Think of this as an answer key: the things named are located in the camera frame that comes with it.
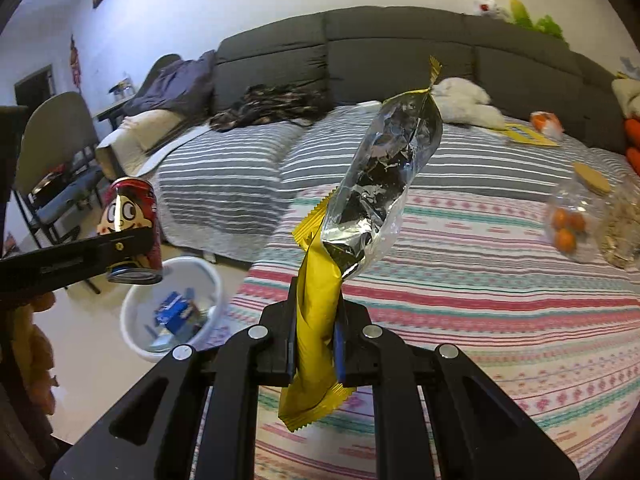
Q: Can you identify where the small white red plush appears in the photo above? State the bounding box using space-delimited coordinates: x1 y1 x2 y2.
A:
472 0 511 22

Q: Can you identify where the blue snack packet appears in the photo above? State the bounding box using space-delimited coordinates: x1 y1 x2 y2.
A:
156 291 200 333

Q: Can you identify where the white plush toy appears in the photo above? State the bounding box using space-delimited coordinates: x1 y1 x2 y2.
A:
431 77 507 128

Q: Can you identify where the orange white packet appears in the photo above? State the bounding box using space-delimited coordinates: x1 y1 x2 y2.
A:
530 111 566 141

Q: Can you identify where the dark floral cloth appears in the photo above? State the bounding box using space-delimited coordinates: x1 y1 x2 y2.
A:
209 84 326 133

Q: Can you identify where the clear jar of oranges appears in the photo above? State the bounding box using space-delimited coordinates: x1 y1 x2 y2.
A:
545 161 613 263

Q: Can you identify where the clear jar of nuts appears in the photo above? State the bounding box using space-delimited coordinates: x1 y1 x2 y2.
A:
597 172 640 271

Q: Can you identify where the red wall ornament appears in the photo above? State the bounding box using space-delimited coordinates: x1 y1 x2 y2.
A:
69 35 83 92

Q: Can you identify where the grey metal-legged chair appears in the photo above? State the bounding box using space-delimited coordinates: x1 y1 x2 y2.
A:
14 91 108 251

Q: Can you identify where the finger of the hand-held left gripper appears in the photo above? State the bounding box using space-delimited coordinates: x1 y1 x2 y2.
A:
0 226 154 294

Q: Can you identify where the person's left hand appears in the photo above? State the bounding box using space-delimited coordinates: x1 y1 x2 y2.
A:
9 291 59 417

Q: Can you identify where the grey striped blanket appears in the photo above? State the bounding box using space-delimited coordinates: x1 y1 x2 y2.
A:
157 105 631 263

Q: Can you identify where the yellow silver snack wrapper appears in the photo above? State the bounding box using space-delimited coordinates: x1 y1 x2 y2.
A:
277 55 446 433

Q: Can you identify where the green plush toy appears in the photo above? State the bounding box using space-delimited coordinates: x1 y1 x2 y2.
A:
509 0 568 43

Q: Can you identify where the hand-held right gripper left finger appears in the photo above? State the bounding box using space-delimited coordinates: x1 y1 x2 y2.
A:
50 275 301 480

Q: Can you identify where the red cartoon face can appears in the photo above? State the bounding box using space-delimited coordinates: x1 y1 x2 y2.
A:
96 177 164 286

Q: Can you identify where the dark grey padded headboard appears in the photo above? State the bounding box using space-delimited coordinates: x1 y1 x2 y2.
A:
212 6 628 156

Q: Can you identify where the beige pillow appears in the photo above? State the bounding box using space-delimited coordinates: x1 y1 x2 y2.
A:
96 109 188 178

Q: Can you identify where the pink green patterned blanket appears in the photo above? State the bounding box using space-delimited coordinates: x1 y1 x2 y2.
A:
195 182 640 480

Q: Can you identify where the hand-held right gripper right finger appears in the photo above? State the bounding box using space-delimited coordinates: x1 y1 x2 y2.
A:
332 290 581 480

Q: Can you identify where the purple jacket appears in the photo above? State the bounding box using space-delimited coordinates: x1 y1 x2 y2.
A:
122 50 218 117

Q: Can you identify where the white plastic waste bin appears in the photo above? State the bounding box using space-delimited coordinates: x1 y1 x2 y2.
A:
120 256 224 363

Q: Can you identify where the small side table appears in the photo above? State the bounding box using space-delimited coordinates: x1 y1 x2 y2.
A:
92 95 133 123

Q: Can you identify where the orange carrot plush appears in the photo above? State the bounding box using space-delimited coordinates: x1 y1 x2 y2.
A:
622 117 640 176

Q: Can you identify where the yellow booklet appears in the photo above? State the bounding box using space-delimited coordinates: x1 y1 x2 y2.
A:
500 122 561 148

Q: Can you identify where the beige plush toy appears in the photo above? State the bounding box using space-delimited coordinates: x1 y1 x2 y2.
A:
611 77 640 121

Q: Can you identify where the grey armchair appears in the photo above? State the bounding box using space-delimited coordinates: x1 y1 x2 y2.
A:
137 53 182 96

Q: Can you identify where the dark framed panel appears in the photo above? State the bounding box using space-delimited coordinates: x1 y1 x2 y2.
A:
14 63 55 108

